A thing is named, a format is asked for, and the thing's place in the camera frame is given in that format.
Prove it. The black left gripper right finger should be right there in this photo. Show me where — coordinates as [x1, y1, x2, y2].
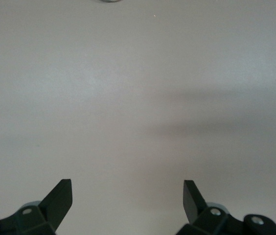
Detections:
[176, 180, 246, 235]

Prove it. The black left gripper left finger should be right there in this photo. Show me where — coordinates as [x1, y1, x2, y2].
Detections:
[0, 179, 73, 235]

